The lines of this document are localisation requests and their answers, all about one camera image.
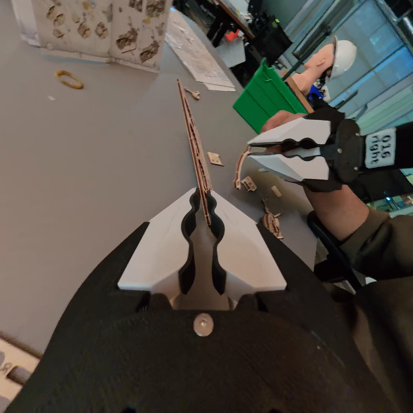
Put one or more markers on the clear plastic bag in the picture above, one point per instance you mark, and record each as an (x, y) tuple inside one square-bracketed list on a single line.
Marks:
[(193, 51)]

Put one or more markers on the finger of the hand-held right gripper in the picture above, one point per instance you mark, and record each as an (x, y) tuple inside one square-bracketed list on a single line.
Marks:
[(300, 129), (300, 167)]

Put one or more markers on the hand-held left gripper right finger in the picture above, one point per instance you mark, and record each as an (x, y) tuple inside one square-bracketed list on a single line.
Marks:
[(251, 255)]

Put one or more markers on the small pale wooden sheet fragment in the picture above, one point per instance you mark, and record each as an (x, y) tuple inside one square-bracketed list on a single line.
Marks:
[(16, 361)]

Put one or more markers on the grey desk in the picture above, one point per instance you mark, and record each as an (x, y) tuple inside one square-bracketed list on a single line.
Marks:
[(80, 177)]

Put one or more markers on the curved wooden piece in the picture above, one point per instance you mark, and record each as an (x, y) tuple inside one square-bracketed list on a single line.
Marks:
[(238, 167)]

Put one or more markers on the key-shaped wooden piece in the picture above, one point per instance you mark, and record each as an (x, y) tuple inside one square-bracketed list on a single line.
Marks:
[(193, 93)]

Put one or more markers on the small pale cylinder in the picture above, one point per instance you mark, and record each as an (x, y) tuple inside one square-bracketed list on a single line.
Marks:
[(276, 191)]

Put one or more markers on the printed instruction booklet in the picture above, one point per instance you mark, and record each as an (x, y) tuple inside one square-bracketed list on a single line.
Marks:
[(96, 29)]

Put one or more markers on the person's right hand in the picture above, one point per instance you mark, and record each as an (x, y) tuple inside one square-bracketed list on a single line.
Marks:
[(284, 119)]

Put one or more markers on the square wooden piece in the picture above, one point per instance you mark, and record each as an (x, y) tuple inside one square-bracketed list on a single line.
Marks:
[(214, 158)]

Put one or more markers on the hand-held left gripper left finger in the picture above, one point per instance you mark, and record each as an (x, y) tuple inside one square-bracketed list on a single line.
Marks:
[(155, 251)]

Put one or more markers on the wooden sheet with round holes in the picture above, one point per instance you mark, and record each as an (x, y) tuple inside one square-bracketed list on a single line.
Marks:
[(196, 155)]

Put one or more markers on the wooden top office table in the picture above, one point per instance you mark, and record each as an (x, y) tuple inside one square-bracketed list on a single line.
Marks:
[(232, 16)]

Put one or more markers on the notched wooden piece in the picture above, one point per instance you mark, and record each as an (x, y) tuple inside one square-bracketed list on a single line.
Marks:
[(249, 184)]

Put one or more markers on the wooden motorcycle model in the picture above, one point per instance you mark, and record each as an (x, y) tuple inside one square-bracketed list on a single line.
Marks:
[(271, 222)]

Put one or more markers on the person's olive sweater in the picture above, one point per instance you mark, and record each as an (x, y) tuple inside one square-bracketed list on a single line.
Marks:
[(380, 306)]

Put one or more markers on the white hard hat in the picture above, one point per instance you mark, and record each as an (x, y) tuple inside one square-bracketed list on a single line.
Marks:
[(343, 56)]

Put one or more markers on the green plastic bin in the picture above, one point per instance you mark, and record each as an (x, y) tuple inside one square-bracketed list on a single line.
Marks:
[(261, 100)]

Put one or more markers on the small orange object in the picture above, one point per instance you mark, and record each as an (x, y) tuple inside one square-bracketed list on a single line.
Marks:
[(232, 34)]

